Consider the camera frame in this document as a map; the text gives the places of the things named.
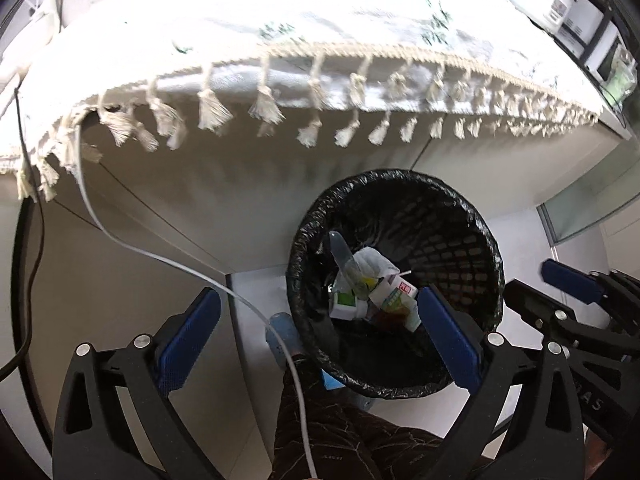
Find green packet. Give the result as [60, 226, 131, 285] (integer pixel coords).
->
[606, 54, 637, 107]

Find black cable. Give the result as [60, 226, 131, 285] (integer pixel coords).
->
[0, 76, 47, 386]

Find small drink carton with straw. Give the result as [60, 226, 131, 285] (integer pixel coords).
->
[369, 270, 420, 313]

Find person's leg in dark pants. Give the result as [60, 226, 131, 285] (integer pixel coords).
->
[272, 354, 453, 480]

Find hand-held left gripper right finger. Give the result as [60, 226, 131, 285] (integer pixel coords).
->
[417, 284, 586, 480]

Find black and white appliance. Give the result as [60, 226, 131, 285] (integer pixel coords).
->
[554, 0, 632, 88]

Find white paper wrapper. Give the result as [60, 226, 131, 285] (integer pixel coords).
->
[345, 246, 398, 291]

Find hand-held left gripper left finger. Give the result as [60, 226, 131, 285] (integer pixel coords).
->
[52, 286, 223, 480]

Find white floral tablecloth with tassels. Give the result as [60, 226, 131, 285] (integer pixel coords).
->
[0, 0, 603, 202]

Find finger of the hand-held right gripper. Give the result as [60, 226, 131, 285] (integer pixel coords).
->
[539, 258, 640, 323]
[502, 279, 631, 361]

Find glass panel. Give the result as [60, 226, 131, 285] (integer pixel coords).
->
[536, 157, 640, 247]

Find white cable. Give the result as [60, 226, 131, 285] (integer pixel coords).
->
[75, 112, 321, 480]

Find black trash bin with bag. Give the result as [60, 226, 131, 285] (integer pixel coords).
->
[286, 170, 505, 400]

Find blue slipper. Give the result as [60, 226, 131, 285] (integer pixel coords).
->
[266, 311, 373, 411]

